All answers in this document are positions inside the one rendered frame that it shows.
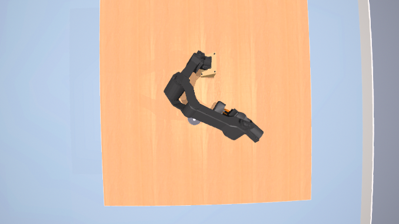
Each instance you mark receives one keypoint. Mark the black round pedestal with silver shaft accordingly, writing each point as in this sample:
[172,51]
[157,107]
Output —
[193,121]

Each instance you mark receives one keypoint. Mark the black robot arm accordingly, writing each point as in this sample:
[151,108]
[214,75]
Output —
[233,127]

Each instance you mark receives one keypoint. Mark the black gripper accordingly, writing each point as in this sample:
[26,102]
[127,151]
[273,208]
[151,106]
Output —
[219,107]

